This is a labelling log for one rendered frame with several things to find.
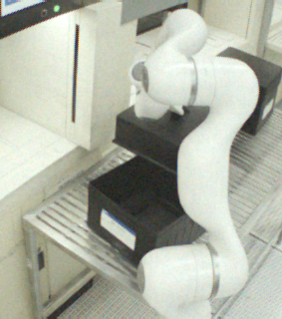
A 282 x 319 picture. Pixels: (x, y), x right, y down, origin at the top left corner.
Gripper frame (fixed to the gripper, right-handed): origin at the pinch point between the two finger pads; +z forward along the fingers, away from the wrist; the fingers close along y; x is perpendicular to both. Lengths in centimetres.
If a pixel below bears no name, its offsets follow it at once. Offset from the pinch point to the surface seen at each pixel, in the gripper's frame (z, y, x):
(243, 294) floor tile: 105, -32, 48
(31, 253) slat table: 3, 24, 64
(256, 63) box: 57, 2, -47
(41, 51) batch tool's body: -16, 47, 2
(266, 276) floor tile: 118, -37, 35
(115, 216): -10.0, -3.1, 37.4
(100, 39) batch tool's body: -22.6, 23.7, -7.3
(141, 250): -7.6, -14.2, 42.1
